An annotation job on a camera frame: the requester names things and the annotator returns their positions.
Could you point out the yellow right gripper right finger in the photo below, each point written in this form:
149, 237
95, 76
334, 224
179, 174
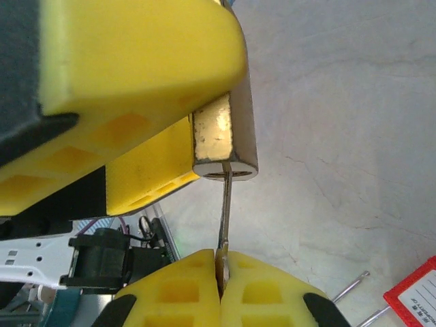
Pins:
265, 293

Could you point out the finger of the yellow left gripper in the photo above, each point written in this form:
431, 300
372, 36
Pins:
150, 170
136, 51

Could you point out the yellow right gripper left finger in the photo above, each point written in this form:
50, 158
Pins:
177, 293

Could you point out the brass padlock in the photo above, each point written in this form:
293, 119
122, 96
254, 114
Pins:
213, 133

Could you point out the silver key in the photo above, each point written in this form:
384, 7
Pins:
225, 204

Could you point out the red padlock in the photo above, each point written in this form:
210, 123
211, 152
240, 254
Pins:
419, 303

